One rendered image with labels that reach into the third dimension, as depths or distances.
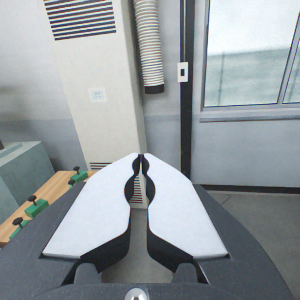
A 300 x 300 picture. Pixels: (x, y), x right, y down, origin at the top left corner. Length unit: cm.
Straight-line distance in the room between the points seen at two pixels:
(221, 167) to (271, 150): 44
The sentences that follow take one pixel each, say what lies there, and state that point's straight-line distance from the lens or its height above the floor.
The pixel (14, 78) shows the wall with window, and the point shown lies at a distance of 213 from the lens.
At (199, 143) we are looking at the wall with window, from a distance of 166.
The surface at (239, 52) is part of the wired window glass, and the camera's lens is 162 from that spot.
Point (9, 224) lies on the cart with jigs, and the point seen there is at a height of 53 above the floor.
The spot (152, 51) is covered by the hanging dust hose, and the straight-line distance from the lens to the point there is 132.
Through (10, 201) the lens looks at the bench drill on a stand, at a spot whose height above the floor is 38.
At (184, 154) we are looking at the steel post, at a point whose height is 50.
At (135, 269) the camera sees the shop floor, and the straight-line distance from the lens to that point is 148.
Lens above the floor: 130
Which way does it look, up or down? 27 degrees down
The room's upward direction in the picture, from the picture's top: 6 degrees counter-clockwise
